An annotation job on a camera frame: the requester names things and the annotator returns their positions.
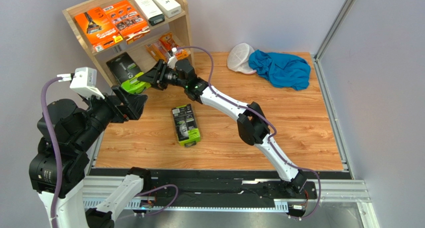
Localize orange razor box left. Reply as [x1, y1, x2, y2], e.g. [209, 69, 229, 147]
[74, 7, 123, 52]

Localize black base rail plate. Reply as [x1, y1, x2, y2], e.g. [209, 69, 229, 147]
[83, 168, 329, 219]

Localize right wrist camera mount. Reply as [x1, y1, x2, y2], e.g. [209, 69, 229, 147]
[167, 47, 179, 69]

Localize white mesh bag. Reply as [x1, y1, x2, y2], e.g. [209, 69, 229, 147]
[227, 43, 256, 75]

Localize green black razor pack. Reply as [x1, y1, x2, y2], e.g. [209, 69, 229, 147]
[171, 104, 201, 147]
[106, 52, 151, 94]

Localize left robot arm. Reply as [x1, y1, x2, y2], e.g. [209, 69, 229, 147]
[29, 85, 152, 228]

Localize orange razor cartridge box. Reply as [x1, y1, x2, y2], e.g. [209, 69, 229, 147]
[103, 0, 150, 44]

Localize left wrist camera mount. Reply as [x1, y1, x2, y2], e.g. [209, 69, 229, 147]
[57, 67, 105, 99]

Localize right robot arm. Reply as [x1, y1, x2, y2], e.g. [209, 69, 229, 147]
[138, 59, 307, 194]

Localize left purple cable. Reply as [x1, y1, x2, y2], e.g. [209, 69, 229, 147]
[40, 75, 74, 228]

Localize purple cable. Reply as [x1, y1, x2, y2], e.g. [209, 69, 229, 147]
[40, 75, 74, 228]
[176, 46, 322, 220]

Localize white razor box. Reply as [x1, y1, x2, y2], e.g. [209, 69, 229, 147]
[153, 0, 182, 18]
[133, 0, 165, 26]

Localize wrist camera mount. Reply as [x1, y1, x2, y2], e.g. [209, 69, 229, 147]
[57, 67, 105, 99]
[167, 47, 179, 69]

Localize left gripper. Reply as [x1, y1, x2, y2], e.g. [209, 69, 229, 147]
[75, 82, 148, 150]

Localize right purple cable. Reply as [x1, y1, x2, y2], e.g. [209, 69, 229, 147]
[176, 46, 322, 220]

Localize blue cloth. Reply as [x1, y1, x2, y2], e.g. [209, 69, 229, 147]
[248, 50, 311, 91]

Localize orange razor bag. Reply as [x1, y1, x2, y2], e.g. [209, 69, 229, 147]
[159, 32, 189, 60]
[145, 41, 169, 62]

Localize wooden two-tier shelf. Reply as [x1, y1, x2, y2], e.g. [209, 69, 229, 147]
[62, 0, 192, 86]

